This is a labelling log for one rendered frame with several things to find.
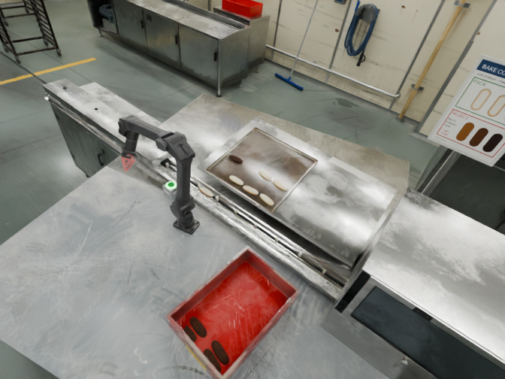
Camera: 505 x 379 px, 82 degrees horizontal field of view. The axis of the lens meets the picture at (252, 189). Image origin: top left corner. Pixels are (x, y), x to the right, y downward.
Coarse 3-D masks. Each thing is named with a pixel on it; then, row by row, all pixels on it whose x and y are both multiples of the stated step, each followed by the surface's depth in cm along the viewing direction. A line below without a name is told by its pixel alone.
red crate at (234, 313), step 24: (240, 264) 144; (216, 288) 134; (240, 288) 135; (264, 288) 136; (192, 312) 125; (216, 312) 126; (240, 312) 127; (264, 312) 128; (216, 336) 119; (240, 336) 120
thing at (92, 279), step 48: (96, 192) 166; (144, 192) 170; (48, 240) 141; (96, 240) 144; (144, 240) 148; (192, 240) 151; (240, 240) 154; (0, 288) 123; (48, 288) 126; (96, 288) 128; (144, 288) 130; (192, 288) 133; (0, 336) 111; (48, 336) 113; (96, 336) 115; (144, 336) 117; (288, 336) 123
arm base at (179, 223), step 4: (192, 216) 153; (176, 220) 156; (180, 220) 151; (188, 220) 150; (192, 220) 154; (196, 220) 158; (176, 224) 155; (180, 224) 151; (184, 224) 151; (188, 224) 152; (192, 224) 154; (196, 224) 157; (180, 228) 153; (184, 228) 152; (188, 228) 153; (192, 228) 154; (196, 228) 155; (188, 232) 153; (192, 232) 153
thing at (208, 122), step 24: (168, 120) 224; (192, 120) 227; (216, 120) 231; (240, 120) 235; (264, 120) 239; (192, 144) 206; (216, 144) 209; (312, 144) 223; (336, 144) 227; (120, 168) 181; (144, 168) 184; (192, 168) 189; (360, 168) 209; (384, 168) 212; (408, 168) 215; (264, 216) 168; (384, 216) 178; (336, 264) 150
